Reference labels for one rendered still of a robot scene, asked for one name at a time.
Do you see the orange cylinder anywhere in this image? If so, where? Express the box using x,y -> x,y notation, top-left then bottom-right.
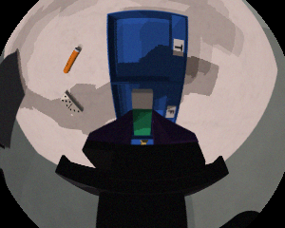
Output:
64,47 -> 81,73

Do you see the dark blue rack of bins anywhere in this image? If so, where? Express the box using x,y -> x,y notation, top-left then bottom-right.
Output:
106,9 -> 188,123

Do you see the white domino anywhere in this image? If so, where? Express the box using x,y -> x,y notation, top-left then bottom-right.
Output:
60,91 -> 84,118

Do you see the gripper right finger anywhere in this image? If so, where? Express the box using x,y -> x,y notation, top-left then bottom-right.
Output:
151,110 -> 199,144

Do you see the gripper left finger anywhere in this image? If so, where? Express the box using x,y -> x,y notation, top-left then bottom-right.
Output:
86,110 -> 133,144

